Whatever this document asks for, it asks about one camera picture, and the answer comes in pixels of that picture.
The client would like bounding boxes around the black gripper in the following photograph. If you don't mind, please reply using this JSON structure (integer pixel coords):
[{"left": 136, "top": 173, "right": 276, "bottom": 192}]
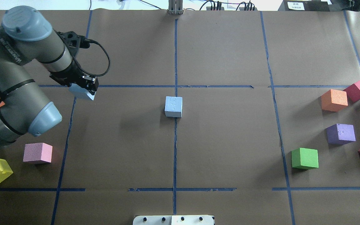
[{"left": 69, "top": 75, "right": 99, "bottom": 93}]

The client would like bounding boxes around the blue block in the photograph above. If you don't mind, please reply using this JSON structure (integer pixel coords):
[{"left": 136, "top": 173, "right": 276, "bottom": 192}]
[
  {"left": 164, "top": 96, "right": 183, "bottom": 118},
  {"left": 69, "top": 83, "right": 95, "bottom": 101}
]

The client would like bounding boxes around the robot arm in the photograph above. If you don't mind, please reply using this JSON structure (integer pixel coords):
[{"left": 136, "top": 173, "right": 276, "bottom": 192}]
[{"left": 0, "top": 6, "right": 99, "bottom": 148}]

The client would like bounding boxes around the pink foam block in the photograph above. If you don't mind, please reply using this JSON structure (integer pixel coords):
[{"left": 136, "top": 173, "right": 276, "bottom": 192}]
[{"left": 22, "top": 143, "right": 53, "bottom": 164}]

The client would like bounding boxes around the black power adapter box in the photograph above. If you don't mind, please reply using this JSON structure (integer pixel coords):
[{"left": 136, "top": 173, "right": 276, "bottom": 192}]
[{"left": 278, "top": 0, "right": 330, "bottom": 12}]

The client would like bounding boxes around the green foam block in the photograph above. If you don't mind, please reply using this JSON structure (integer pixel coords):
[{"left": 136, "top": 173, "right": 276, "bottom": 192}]
[{"left": 291, "top": 147, "right": 319, "bottom": 170}]

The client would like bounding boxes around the far orange foam block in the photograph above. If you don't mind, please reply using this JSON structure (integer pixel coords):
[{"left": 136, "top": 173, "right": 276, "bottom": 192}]
[{"left": 320, "top": 89, "right": 348, "bottom": 112}]

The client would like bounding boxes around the far purple foam block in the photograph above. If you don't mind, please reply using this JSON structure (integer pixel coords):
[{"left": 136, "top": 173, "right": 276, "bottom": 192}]
[{"left": 325, "top": 124, "right": 356, "bottom": 145}]

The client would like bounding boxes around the red foam block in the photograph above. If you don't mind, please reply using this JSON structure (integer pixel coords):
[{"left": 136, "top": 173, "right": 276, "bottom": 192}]
[{"left": 344, "top": 80, "right": 360, "bottom": 102}]

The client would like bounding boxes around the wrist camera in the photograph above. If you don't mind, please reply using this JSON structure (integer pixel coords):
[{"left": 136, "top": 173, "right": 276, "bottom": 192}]
[{"left": 59, "top": 31, "right": 90, "bottom": 49}]

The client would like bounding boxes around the aluminium frame post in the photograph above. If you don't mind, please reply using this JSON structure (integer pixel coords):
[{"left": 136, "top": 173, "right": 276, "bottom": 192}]
[{"left": 167, "top": 0, "right": 184, "bottom": 15}]

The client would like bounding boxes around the white camera mast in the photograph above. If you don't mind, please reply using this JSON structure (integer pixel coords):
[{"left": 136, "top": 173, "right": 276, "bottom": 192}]
[{"left": 133, "top": 215, "right": 215, "bottom": 225}]

